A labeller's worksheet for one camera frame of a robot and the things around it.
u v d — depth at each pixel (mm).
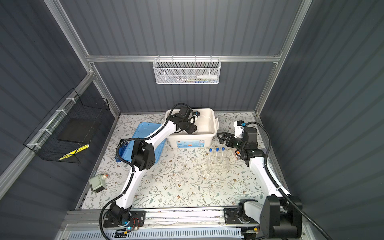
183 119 813
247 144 630
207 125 1096
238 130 740
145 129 1114
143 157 633
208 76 871
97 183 806
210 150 809
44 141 618
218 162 936
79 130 709
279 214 399
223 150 824
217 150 811
